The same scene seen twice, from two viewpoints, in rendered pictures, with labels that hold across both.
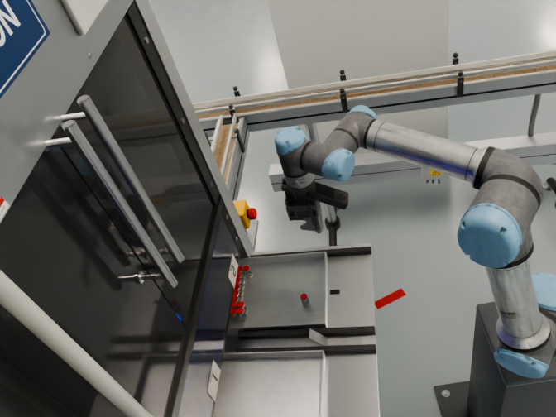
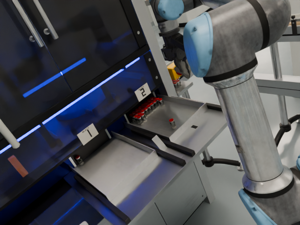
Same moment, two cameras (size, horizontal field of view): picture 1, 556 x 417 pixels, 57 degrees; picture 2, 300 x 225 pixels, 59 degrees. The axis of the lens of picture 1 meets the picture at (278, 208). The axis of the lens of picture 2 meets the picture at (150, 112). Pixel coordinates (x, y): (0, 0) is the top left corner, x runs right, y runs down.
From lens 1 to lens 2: 0.88 m
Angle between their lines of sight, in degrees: 36
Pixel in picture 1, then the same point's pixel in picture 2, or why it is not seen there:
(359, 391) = (155, 181)
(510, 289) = (228, 115)
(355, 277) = (212, 123)
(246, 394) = (110, 156)
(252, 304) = (151, 119)
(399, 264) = not seen: outside the picture
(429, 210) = not seen: outside the picture
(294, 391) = (128, 165)
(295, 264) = (188, 107)
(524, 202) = (236, 14)
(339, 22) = not seen: outside the picture
